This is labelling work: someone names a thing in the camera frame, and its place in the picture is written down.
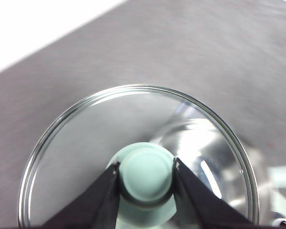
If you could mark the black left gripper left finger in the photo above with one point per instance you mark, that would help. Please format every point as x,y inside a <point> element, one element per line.
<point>95,205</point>

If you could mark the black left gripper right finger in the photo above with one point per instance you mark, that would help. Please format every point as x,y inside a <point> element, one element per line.
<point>200,205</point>

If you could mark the glass lid with green knob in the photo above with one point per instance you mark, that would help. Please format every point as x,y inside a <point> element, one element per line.
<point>143,176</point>

